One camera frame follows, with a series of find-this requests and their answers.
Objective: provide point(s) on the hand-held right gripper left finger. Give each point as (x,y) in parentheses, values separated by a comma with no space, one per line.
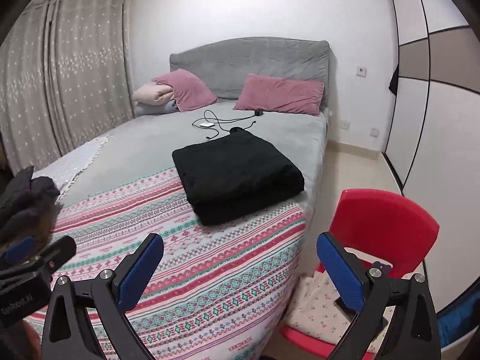
(138,270)

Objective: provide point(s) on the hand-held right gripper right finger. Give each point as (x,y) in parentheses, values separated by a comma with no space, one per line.
(341,270)

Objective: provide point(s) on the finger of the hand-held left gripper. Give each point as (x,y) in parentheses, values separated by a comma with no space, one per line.
(17,251)
(56,252)

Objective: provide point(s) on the black coat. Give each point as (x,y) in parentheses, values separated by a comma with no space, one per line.
(236,176)

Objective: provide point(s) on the person's left forearm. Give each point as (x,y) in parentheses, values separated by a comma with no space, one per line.
(15,345)

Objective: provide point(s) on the white floral cloth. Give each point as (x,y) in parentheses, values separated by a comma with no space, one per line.
(318,311)

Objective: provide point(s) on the red plastic chair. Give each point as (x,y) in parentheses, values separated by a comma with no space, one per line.
(386,221)

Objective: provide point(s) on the patterned pink and teal blanket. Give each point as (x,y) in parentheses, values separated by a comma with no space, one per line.
(210,288)

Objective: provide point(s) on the white fringed quilt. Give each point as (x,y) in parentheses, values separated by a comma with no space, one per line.
(71,165)

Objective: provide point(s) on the bed with grey sheet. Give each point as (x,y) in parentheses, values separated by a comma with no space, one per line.
(157,138)

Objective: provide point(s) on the blue-grey pillow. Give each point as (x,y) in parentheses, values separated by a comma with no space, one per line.
(150,110)

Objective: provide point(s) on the small white device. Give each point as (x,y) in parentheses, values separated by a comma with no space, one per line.
(206,124)

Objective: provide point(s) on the grey star-patterned curtain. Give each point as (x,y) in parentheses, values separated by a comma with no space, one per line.
(60,82)

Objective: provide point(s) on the cream folded pillow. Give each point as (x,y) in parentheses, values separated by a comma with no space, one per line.
(150,95)

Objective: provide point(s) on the black power adapter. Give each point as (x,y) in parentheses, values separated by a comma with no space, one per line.
(259,113)

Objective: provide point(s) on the pink pillow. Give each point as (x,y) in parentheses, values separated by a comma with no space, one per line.
(187,90)
(281,95)

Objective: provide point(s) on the grey padded headboard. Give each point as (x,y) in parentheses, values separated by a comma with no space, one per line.
(255,56)

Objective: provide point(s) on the dark perforated bracket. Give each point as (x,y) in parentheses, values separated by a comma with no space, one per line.
(379,266)

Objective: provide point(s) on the white wall socket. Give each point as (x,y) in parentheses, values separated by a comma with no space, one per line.
(344,124)
(374,131)
(360,71)

